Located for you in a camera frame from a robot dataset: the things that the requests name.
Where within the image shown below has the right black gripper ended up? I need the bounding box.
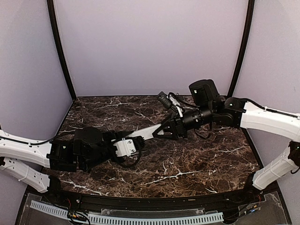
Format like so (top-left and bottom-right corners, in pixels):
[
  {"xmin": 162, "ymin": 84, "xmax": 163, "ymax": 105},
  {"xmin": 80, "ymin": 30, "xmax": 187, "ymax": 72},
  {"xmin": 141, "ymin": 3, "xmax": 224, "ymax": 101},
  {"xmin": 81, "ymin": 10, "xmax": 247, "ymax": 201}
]
[{"xmin": 152, "ymin": 103, "xmax": 214, "ymax": 140}]

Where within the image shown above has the white remote control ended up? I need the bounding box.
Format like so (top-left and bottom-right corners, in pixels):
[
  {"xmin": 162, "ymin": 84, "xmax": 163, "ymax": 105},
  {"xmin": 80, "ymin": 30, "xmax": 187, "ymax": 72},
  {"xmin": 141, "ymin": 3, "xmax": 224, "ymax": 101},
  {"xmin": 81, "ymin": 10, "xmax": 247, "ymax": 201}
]
[{"xmin": 127, "ymin": 124, "xmax": 161, "ymax": 140}]

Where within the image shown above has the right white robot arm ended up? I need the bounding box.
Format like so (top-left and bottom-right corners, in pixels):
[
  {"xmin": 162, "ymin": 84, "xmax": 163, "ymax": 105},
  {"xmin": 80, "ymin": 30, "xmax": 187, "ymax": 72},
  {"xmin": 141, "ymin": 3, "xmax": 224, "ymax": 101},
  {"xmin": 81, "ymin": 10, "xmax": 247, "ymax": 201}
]
[{"xmin": 152, "ymin": 79, "xmax": 300, "ymax": 203}]

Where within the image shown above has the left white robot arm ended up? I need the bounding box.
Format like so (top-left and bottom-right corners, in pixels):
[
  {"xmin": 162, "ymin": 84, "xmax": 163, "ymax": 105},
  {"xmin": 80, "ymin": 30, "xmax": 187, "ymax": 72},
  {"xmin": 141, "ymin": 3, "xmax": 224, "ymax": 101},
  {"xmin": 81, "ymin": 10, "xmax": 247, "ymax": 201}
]
[{"xmin": 0, "ymin": 127, "xmax": 136, "ymax": 204}]

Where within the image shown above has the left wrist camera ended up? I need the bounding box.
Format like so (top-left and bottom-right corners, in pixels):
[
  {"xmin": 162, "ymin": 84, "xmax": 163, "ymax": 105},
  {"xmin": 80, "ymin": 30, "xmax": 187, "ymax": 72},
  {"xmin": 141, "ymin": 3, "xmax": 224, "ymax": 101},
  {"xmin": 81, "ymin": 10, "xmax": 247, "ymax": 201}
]
[{"xmin": 112, "ymin": 136, "xmax": 145, "ymax": 157}]

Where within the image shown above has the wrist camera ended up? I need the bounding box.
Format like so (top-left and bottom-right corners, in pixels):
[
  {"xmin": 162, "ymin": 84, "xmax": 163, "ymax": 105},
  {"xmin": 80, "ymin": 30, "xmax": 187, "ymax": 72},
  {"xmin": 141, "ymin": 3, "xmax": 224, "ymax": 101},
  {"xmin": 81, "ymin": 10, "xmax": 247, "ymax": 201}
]
[
  {"xmin": 157, "ymin": 91, "xmax": 184, "ymax": 117},
  {"xmin": 112, "ymin": 136, "xmax": 145, "ymax": 157}
]

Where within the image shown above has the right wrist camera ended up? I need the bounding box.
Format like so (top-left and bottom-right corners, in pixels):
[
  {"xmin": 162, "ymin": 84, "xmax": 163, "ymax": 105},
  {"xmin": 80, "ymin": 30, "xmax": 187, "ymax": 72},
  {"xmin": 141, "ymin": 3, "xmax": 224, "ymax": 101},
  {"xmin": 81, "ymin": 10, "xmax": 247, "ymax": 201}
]
[{"xmin": 157, "ymin": 91, "xmax": 184, "ymax": 117}]

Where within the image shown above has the black front rail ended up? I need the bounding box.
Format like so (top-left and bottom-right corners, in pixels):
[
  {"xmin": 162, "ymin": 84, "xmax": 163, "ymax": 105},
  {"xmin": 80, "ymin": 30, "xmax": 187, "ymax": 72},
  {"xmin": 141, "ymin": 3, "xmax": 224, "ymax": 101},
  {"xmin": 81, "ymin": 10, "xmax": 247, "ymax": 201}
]
[{"xmin": 46, "ymin": 185, "xmax": 279, "ymax": 213}]

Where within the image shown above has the right black frame post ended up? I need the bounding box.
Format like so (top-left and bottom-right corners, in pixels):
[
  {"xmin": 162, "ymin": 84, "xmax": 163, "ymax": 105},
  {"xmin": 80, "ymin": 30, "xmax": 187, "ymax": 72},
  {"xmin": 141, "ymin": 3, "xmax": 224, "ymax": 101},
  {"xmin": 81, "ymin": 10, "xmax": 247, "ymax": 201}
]
[{"xmin": 226, "ymin": 0, "xmax": 255, "ymax": 98}]

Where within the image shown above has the black frame post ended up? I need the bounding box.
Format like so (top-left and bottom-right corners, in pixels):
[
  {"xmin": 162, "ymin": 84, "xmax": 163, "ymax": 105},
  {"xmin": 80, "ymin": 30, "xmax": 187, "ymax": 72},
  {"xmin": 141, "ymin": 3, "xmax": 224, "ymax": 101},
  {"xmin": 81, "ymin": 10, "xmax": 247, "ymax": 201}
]
[
  {"xmin": 226, "ymin": 0, "xmax": 255, "ymax": 98},
  {"xmin": 46, "ymin": 0, "xmax": 77, "ymax": 101}
]

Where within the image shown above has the left black frame post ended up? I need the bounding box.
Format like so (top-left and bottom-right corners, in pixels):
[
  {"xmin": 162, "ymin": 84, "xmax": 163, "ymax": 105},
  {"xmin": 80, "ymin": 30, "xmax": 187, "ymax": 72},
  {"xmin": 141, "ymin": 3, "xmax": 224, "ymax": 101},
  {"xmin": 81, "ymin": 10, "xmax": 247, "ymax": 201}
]
[{"xmin": 46, "ymin": 0, "xmax": 77, "ymax": 101}]

